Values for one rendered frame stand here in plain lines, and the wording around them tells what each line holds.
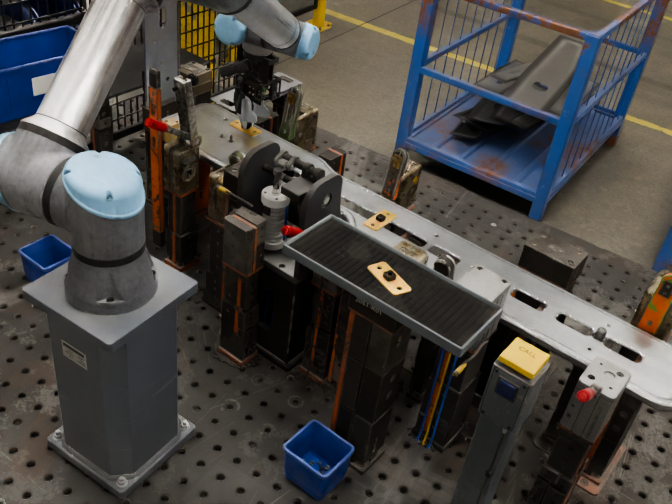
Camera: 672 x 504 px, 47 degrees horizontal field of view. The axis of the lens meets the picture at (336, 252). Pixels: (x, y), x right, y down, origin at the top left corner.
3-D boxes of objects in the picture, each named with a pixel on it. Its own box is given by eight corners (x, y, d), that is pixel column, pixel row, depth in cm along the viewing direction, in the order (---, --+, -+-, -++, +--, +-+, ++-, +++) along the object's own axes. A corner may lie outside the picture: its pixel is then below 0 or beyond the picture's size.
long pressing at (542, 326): (706, 357, 151) (709, 351, 150) (669, 421, 136) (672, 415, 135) (208, 102, 212) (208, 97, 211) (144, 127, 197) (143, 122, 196)
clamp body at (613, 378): (580, 498, 156) (643, 373, 135) (556, 535, 149) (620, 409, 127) (538, 471, 160) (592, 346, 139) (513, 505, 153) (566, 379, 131)
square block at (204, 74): (211, 180, 234) (214, 69, 212) (191, 190, 228) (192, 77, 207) (192, 170, 237) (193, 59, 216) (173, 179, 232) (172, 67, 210)
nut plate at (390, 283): (412, 291, 129) (413, 285, 129) (393, 296, 128) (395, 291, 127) (384, 262, 135) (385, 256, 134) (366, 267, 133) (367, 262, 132)
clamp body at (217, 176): (252, 298, 193) (261, 171, 171) (219, 320, 186) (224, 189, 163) (225, 281, 197) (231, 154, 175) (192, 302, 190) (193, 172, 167)
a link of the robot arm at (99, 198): (116, 270, 119) (111, 197, 111) (45, 242, 122) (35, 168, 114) (161, 232, 128) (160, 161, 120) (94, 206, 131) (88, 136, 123)
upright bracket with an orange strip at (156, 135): (164, 245, 206) (160, 70, 176) (160, 247, 205) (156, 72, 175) (156, 240, 207) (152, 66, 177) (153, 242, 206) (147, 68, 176)
